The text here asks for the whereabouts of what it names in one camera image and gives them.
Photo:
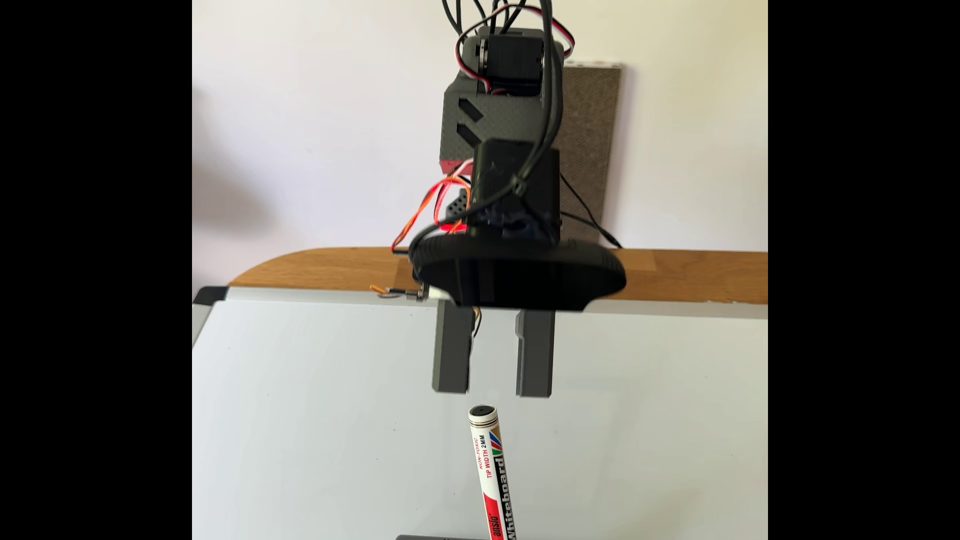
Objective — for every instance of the white whiteboard marker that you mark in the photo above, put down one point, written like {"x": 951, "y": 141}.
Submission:
{"x": 491, "y": 480}

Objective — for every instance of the black oval webcam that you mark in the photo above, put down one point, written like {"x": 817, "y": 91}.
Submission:
{"x": 517, "y": 277}

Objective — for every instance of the dark grey marker holder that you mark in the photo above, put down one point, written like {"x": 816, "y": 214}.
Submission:
{"x": 435, "y": 537}

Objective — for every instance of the brown corrugated cardboard panel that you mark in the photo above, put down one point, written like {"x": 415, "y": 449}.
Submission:
{"x": 592, "y": 135}

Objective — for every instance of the whiteboard with grey frame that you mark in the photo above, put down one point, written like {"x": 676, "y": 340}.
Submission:
{"x": 300, "y": 420}

